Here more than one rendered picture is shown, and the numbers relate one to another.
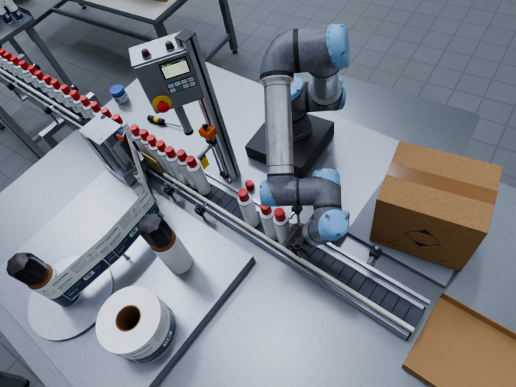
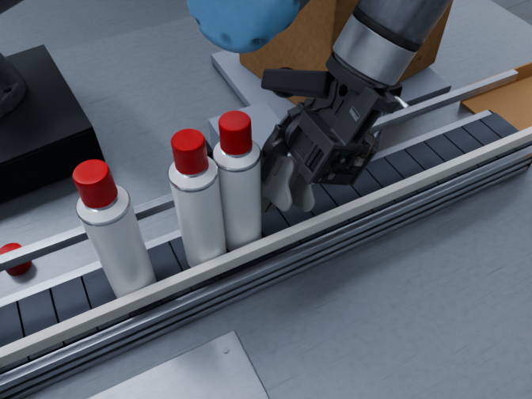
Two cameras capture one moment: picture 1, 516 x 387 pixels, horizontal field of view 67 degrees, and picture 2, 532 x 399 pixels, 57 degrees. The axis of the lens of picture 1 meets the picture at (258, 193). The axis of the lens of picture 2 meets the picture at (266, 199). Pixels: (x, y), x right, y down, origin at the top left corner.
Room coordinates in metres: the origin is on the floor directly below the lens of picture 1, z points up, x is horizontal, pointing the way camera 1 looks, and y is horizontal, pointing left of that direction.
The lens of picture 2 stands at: (0.52, 0.31, 1.40)
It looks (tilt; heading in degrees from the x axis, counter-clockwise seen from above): 49 degrees down; 282
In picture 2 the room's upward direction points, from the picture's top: straight up
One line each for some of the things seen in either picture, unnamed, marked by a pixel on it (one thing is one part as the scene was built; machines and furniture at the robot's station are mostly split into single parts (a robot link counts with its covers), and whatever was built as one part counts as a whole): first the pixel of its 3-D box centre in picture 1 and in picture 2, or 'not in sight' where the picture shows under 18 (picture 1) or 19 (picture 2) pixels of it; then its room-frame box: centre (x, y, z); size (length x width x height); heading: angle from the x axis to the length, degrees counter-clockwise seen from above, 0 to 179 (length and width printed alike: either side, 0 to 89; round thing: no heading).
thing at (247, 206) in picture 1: (247, 208); (116, 237); (0.74, 0.05, 0.98); 0.05 x 0.05 x 0.20
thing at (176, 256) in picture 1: (167, 244); not in sight; (0.66, 0.33, 1.03); 0.09 x 0.09 x 0.30
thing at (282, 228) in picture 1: (282, 227); (238, 188); (0.63, -0.05, 0.98); 0.05 x 0.05 x 0.20
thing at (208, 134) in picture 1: (212, 162); not in sight; (0.94, 0.13, 1.04); 0.10 x 0.04 x 0.33; 129
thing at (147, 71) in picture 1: (169, 74); not in sight; (1.03, 0.17, 1.38); 0.17 x 0.10 x 0.19; 94
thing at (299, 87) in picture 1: (292, 97); not in sight; (1.13, -0.22, 1.07); 0.13 x 0.12 x 0.14; 73
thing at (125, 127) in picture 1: (126, 133); not in sight; (1.27, 0.47, 0.98); 0.05 x 0.05 x 0.20
